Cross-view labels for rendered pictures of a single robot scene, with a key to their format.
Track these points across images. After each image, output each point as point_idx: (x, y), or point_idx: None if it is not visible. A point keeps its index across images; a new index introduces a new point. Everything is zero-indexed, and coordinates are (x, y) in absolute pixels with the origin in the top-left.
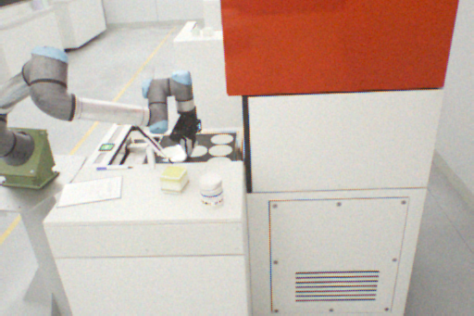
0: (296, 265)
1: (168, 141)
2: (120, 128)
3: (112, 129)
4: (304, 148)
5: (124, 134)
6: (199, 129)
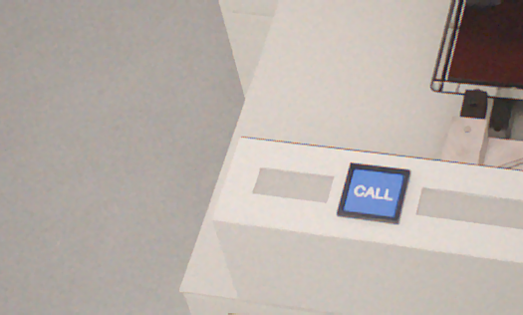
0: None
1: (519, 60)
2: (437, 205)
3: (448, 238)
4: None
5: None
6: (279, 11)
